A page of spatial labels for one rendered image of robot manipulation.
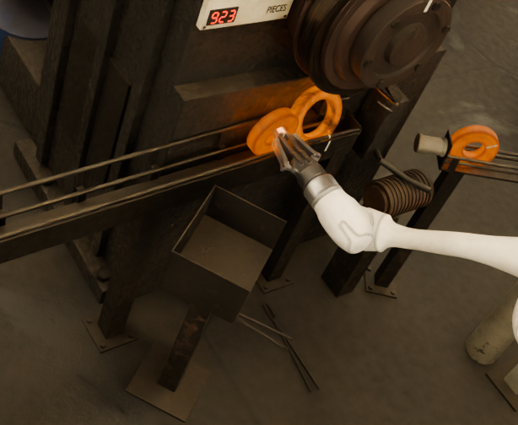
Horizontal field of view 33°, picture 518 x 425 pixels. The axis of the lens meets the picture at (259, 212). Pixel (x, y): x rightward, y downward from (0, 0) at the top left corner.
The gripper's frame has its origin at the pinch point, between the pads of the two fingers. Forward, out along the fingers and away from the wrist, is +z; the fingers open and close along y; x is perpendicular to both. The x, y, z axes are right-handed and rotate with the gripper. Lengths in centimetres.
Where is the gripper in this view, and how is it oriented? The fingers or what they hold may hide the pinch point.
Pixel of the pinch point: (275, 127)
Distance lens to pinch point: 235.6
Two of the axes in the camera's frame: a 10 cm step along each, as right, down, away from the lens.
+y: 7.9, -2.4, 5.6
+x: 3.2, -6.1, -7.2
